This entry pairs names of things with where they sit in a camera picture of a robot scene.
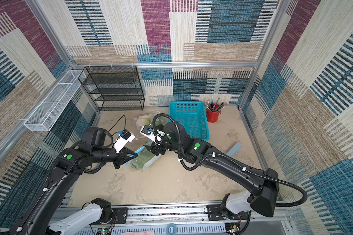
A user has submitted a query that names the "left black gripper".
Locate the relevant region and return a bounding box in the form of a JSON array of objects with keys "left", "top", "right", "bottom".
[{"left": 93, "top": 147, "right": 139, "bottom": 169}]

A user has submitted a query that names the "blue-zip clear bag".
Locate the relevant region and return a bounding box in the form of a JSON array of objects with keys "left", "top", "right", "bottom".
[{"left": 126, "top": 141, "right": 161, "bottom": 170}]

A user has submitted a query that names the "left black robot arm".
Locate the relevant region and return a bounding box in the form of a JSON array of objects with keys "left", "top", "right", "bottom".
[{"left": 6, "top": 127, "right": 137, "bottom": 235}]

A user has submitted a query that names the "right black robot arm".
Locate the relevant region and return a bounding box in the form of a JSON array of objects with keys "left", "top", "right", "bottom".
[{"left": 140, "top": 113, "right": 308, "bottom": 217}]

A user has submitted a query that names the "left chinese cabbage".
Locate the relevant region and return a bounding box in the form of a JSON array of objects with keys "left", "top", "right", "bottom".
[{"left": 130, "top": 148, "right": 159, "bottom": 170}]

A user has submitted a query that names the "cabbage in dotted bag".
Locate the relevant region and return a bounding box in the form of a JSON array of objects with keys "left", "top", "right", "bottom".
[{"left": 140, "top": 116, "right": 153, "bottom": 127}]

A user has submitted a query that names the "pink-zip dotted bag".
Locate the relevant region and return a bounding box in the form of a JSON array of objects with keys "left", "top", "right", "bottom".
[{"left": 135, "top": 113, "right": 168, "bottom": 131}]

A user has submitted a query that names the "teal plastic basket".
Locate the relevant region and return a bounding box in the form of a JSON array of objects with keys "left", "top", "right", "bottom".
[{"left": 169, "top": 101, "right": 210, "bottom": 141}]

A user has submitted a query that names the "red pen cup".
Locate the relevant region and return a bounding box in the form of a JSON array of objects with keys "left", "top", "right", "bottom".
[{"left": 206, "top": 104, "right": 221, "bottom": 123}]

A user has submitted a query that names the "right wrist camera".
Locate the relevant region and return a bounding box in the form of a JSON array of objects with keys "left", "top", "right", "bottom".
[{"left": 140, "top": 125, "right": 165, "bottom": 145}]

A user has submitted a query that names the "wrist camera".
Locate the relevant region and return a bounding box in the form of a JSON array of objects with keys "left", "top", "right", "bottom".
[
  {"left": 114, "top": 129, "right": 135, "bottom": 154},
  {"left": 140, "top": 125, "right": 165, "bottom": 145}
]

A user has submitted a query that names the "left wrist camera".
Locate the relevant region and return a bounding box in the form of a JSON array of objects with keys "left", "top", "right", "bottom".
[{"left": 114, "top": 129, "right": 135, "bottom": 154}]

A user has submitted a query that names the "black wire shelf rack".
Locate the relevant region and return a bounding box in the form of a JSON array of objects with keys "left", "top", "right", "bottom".
[{"left": 78, "top": 66, "right": 145, "bottom": 111}]

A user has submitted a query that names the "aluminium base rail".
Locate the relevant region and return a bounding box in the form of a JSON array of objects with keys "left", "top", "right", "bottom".
[{"left": 66, "top": 201, "right": 299, "bottom": 235}]

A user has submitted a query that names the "white wire mesh tray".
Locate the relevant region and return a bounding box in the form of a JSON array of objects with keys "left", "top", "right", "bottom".
[{"left": 24, "top": 70, "right": 82, "bottom": 132}]

